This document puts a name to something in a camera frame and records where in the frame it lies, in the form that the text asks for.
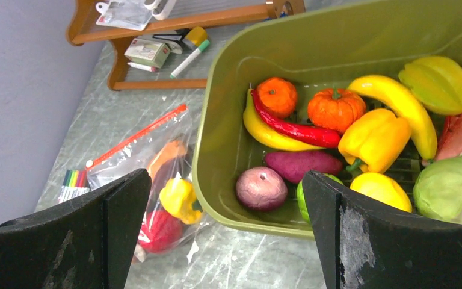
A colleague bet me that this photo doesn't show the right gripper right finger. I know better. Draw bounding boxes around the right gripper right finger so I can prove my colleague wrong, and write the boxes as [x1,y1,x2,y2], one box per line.
[303,171,462,288]

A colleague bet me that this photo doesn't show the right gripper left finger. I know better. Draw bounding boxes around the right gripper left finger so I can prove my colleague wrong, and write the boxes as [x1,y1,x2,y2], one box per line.
[0,169,152,288]

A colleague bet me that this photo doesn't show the red pomegranate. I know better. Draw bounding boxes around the red pomegranate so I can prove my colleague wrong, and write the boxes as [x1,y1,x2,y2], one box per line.
[138,209,183,253]

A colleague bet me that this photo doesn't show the clear zip top bag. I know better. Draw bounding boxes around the clear zip top bag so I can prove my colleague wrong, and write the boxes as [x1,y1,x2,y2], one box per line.
[86,104,211,262]

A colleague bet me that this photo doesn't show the yellow bell pepper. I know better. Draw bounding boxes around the yellow bell pepper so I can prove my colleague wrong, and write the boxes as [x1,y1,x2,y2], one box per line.
[159,178,203,225]

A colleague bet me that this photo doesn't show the papaya slice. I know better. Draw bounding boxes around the papaya slice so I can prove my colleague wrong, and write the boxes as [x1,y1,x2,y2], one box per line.
[146,139,188,195]

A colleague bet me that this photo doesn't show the yellow lemon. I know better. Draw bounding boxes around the yellow lemon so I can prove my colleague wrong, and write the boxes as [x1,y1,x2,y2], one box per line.
[350,172,413,213]

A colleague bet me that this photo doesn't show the colored marker pack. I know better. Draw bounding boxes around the colored marker pack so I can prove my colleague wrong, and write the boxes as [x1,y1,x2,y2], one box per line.
[58,169,91,204]

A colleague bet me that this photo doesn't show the green lime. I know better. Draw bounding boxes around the green lime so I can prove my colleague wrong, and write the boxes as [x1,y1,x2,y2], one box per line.
[296,173,343,223]

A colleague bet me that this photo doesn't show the green cabbage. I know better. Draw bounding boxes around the green cabbage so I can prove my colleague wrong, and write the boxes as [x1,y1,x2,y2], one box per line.
[413,156,462,224]

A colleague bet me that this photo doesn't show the orange bell pepper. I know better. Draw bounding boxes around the orange bell pepper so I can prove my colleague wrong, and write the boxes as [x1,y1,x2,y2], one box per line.
[338,108,411,173]

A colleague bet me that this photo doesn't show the purple sweet potato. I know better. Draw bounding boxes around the purple sweet potato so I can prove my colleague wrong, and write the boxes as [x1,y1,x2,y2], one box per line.
[264,150,343,184]

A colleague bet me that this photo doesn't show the purple onion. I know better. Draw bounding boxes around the purple onion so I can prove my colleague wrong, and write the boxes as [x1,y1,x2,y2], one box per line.
[235,166,288,211]

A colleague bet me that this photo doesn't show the red chili pepper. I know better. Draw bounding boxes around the red chili pepper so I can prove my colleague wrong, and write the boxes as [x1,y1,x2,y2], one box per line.
[250,89,341,150]

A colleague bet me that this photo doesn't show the orange mini pumpkin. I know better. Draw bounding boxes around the orange mini pumpkin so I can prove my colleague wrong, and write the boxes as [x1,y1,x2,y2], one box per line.
[307,88,366,135]

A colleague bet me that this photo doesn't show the yellow banana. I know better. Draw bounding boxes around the yellow banana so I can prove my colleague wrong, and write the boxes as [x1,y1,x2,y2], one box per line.
[347,75,437,160]
[242,89,324,151]

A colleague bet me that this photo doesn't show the small orange tangerine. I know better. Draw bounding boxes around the small orange tangerine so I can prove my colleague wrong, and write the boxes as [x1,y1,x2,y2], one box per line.
[257,77,298,119]

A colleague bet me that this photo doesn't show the yellow green starfruit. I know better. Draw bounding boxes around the yellow green starfruit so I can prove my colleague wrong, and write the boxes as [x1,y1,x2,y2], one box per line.
[398,55,462,116]

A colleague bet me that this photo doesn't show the white box lower shelf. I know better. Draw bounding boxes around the white box lower shelf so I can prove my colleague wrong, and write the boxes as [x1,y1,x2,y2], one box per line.
[124,38,171,68]

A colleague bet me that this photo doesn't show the olive green plastic bin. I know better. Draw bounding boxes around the olive green plastic bin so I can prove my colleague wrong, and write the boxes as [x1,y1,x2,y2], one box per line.
[192,1,462,240]

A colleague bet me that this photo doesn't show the wooden shelf rack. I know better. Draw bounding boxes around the wooden shelf rack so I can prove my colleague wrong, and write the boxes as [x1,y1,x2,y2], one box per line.
[66,1,306,90]

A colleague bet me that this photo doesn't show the white marker pen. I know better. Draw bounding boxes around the white marker pen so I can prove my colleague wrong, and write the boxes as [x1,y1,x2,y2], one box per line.
[170,39,210,79]

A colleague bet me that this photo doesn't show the packaged item on shelf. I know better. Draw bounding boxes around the packaged item on shelf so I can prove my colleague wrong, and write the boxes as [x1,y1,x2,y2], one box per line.
[95,1,152,31]

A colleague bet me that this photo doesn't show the yellow sharpener under shelf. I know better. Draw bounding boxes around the yellow sharpener under shelf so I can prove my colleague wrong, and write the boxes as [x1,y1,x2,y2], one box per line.
[182,26,208,50]

